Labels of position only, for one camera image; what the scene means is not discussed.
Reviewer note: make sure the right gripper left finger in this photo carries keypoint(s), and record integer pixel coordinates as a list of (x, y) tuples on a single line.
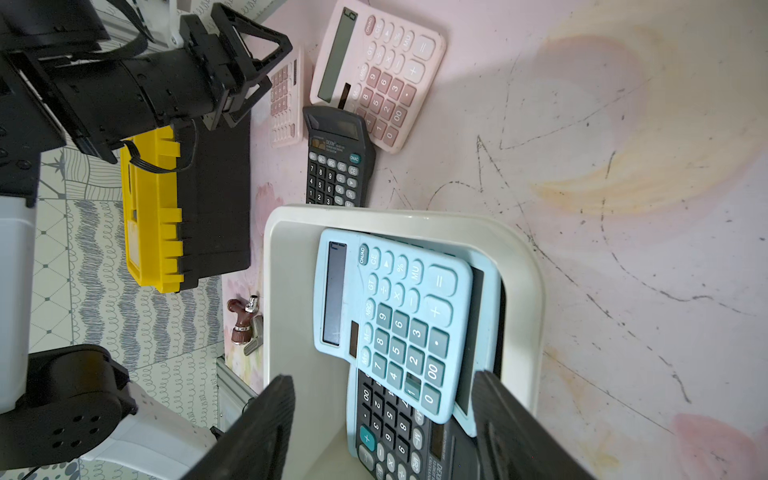
[(256, 445)]

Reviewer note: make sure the metal clamp tool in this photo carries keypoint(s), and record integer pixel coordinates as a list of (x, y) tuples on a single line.
[(248, 329)]

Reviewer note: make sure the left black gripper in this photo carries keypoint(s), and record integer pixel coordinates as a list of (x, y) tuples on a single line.
[(58, 85)]

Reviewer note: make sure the black calculator back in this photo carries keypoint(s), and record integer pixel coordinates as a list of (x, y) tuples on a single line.
[(393, 440)]

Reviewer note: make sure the small black calculator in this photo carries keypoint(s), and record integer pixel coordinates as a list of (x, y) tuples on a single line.
[(341, 157)]

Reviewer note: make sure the yellow black toolbox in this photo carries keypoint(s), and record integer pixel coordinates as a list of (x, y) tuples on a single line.
[(186, 204)]

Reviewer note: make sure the small blue calculator back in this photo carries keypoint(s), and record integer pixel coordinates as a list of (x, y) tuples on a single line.
[(396, 312)]

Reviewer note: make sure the white plastic storage box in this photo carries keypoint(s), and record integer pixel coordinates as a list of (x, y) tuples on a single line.
[(318, 446)]

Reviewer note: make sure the pink calculator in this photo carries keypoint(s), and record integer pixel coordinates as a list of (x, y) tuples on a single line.
[(287, 99), (378, 66)]

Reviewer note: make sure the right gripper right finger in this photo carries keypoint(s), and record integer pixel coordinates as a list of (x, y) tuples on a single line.
[(512, 444)]

